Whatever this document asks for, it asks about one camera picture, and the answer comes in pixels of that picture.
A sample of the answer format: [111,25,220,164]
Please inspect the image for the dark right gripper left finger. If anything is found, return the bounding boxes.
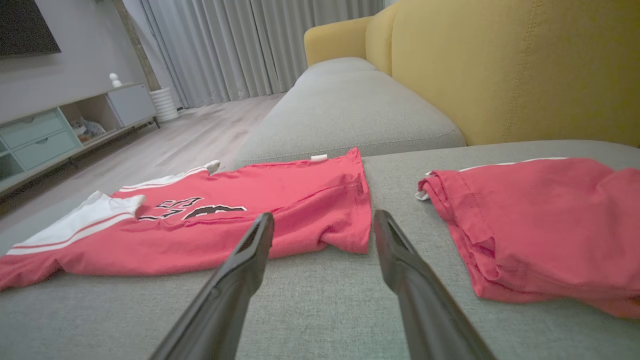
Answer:
[150,212,275,360]

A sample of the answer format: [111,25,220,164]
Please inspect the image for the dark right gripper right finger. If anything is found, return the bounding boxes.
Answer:
[373,209,496,360]

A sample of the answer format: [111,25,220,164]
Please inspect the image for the red shorts with white trim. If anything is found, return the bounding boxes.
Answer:
[415,157,640,320]

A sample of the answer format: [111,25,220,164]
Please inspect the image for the yellow and grey sofa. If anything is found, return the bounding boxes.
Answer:
[0,139,640,360]

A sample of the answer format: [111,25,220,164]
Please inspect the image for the red jersey with white trim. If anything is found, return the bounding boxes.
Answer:
[0,146,372,292]

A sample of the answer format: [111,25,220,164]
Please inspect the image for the small grey sofa seat cushion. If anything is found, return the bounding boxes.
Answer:
[234,56,467,170]

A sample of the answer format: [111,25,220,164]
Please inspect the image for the white ribbed cylinder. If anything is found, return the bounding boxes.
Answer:
[149,87,180,124]

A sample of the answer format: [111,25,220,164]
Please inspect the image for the grey soft toy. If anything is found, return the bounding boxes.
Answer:
[70,117,107,144]

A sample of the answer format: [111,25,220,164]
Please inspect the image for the pale green TV cabinet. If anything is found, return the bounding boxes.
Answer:
[0,82,161,197]

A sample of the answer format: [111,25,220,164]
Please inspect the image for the yellow sofa backrest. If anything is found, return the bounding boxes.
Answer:
[303,0,640,148]

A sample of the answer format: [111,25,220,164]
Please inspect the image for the grey pleated curtain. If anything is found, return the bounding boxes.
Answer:
[122,0,387,109]

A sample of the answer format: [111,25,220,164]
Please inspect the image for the black television screen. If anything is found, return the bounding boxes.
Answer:
[0,0,62,57]

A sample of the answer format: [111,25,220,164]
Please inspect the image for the brown wooden post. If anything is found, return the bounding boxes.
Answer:
[112,0,162,92]

